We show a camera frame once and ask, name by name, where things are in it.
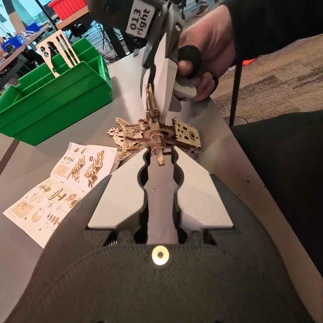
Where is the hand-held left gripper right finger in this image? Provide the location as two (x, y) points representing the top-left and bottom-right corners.
(172, 146), (234, 230)

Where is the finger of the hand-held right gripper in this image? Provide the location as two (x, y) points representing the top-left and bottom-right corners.
(139, 47), (157, 114)
(152, 33), (183, 122)

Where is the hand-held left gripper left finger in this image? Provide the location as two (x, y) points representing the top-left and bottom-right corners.
(87, 148), (151, 230)

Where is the wooden model chassis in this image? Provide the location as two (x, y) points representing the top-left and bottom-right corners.
(115, 84), (202, 162)

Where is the person's right forearm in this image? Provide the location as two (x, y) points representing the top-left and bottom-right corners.
(223, 0), (323, 66)

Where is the person's right hand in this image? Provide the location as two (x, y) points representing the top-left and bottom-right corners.
(177, 5), (237, 102)

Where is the wooden top desk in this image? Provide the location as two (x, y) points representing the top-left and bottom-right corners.
(56, 14), (97, 32)

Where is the red storage bin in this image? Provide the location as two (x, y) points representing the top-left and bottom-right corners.
(48, 0), (87, 21)

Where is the wooden side panel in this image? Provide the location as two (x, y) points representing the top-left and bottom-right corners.
(107, 117), (142, 162)

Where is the black light stand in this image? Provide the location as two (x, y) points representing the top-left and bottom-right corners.
(35, 0), (58, 33)

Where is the instruction booklet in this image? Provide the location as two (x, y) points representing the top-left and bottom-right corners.
(3, 142), (118, 248)

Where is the black table leg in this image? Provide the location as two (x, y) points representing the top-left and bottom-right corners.
(225, 62), (249, 127)

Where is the wooden cutout sheet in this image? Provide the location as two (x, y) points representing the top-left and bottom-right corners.
(36, 30), (81, 78)

